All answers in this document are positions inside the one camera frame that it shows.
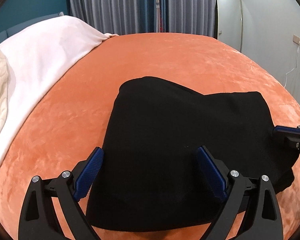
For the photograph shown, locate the grey sheer curtain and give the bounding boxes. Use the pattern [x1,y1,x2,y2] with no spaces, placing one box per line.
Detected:
[67,0,158,36]
[165,0,238,38]

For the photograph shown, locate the white charging cable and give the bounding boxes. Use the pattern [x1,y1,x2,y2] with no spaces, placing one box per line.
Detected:
[285,45,300,88]

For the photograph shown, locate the blue padded headboard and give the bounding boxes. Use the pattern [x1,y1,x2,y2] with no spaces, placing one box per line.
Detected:
[0,11,65,46]

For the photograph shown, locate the pale pink blanket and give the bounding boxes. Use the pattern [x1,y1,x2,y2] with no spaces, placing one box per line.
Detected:
[0,15,119,183]

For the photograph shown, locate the standing mirror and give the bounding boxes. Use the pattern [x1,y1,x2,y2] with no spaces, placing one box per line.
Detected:
[216,0,244,53]

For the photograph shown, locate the dark blue curtain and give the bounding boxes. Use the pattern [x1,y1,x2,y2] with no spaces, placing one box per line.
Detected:
[150,0,169,33]

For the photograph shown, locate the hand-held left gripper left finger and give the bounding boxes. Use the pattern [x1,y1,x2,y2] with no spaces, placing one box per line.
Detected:
[19,147,105,240]

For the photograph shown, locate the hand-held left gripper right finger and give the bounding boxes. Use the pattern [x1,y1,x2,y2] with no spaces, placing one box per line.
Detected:
[197,146,284,240]

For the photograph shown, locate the orange plush blanket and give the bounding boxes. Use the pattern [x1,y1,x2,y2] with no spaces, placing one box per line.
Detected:
[0,32,300,240]

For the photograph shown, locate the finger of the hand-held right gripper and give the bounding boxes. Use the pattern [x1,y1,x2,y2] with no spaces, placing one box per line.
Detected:
[273,122,300,159]

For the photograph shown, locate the black pants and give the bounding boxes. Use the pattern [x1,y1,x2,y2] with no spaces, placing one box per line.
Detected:
[86,76,300,233]

